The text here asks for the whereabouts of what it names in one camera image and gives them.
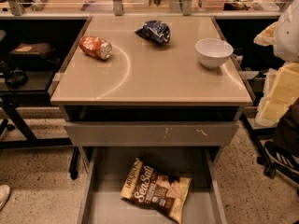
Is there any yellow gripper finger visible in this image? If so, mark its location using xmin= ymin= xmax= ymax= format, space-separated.
xmin=253 ymin=21 xmax=277 ymax=47

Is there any brown sea salt chip bag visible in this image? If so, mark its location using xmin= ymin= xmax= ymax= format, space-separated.
xmin=121 ymin=159 xmax=192 ymax=224

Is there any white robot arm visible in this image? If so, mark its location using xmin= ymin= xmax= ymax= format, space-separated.
xmin=253 ymin=0 xmax=299 ymax=62

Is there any blue crumpled chip bag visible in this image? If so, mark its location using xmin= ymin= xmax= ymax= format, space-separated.
xmin=135 ymin=20 xmax=171 ymax=44

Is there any grey top drawer front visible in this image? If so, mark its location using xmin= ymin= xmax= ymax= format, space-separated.
xmin=64 ymin=121 xmax=238 ymax=147

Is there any open grey middle drawer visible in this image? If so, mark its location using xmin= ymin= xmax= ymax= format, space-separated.
xmin=77 ymin=147 xmax=228 ymax=224

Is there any black bag on shelf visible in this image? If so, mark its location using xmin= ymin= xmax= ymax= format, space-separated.
xmin=8 ymin=43 xmax=55 ymax=59

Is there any white bowl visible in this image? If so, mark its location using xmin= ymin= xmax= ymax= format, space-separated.
xmin=195 ymin=38 xmax=234 ymax=69

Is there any black white sneaker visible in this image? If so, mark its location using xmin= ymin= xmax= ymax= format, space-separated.
xmin=264 ymin=141 xmax=299 ymax=175

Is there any orange crushed soda can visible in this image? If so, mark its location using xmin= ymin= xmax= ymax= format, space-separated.
xmin=79 ymin=36 xmax=112 ymax=61

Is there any white shoe tip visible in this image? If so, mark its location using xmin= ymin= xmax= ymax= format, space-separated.
xmin=0 ymin=185 xmax=10 ymax=210

